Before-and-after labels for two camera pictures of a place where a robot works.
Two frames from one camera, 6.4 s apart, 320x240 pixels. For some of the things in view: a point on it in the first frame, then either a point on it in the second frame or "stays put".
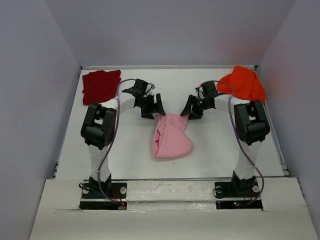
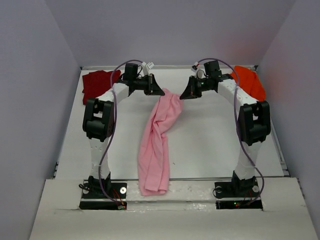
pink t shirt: (171, 139) -> (153, 157)
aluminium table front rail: (191, 178) stays put
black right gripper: (195, 107) -> (192, 86)
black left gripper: (152, 106) -> (151, 84)
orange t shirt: (245, 83) stays put
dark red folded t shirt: (100, 86) stays put
